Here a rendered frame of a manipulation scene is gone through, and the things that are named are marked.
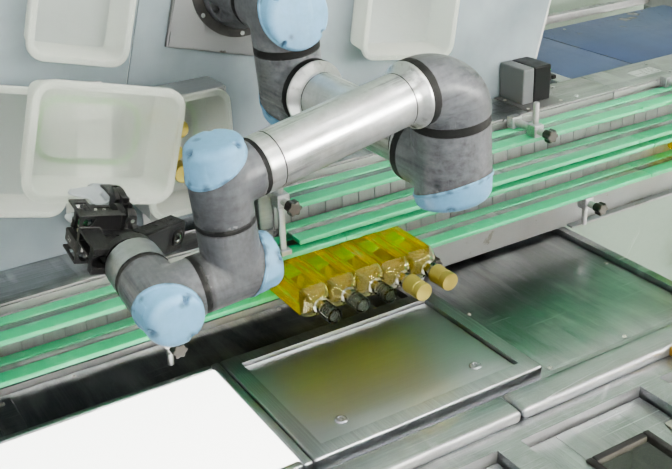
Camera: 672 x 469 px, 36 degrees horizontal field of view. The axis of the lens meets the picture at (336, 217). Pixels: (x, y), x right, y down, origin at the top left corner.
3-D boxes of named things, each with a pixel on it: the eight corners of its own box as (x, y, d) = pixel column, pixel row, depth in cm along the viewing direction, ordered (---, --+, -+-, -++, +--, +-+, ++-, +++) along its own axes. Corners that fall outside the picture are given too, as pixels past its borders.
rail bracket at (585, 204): (552, 214, 234) (594, 235, 224) (554, 187, 231) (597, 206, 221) (565, 210, 236) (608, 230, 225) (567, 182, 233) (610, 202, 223)
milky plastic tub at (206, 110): (134, 208, 190) (152, 224, 184) (120, 93, 181) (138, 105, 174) (219, 186, 198) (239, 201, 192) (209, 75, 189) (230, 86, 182)
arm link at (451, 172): (295, 22, 182) (511, 110, 143) (304, 99, 190) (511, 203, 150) (237, 41, 177) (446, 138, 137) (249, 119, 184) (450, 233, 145)
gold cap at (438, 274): (438, 283, 188) (452, 293, 184) (425, 278, 186) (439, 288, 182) (446, 266, 187) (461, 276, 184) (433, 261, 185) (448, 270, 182)
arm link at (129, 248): (176, 249, 128) (166, 305, 131) (162, 232, 131) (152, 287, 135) (119, 252, 124) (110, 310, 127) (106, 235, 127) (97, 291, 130)
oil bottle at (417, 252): (353, 243, 205) (415, 285, 188) (352, 218, 203) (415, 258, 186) (376, 236, 208) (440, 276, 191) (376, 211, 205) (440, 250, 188)
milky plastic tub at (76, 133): (16, 64, 141) (34, 78, 134) (165, 77, 154) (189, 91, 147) (3, 184, 146) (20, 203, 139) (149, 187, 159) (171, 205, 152)
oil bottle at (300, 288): (251, 276, 194) (307, 323, 178) (249, 249, 192) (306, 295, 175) (277, 268, 197) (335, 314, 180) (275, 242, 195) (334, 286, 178)
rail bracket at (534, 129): (502, 127, 216) (545, 145, 206) (503, 94, 213) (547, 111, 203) (517, 123, 218) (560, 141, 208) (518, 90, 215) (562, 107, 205)
